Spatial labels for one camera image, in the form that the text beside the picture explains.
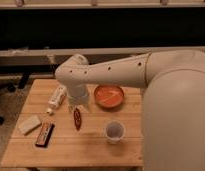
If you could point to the white tube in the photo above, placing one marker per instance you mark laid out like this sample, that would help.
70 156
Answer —
56 99

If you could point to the black and orange bar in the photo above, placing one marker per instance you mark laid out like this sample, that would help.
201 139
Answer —
44 135

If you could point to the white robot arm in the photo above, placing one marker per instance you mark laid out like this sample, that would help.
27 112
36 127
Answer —
173 106

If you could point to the beige sponge block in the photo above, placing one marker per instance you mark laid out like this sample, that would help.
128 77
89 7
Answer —
29 124

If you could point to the orange bowl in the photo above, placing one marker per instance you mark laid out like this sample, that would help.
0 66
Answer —
108 96

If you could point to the wooden table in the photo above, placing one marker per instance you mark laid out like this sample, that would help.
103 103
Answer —
69 147

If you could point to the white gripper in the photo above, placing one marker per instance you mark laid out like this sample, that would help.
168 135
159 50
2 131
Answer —
78 95

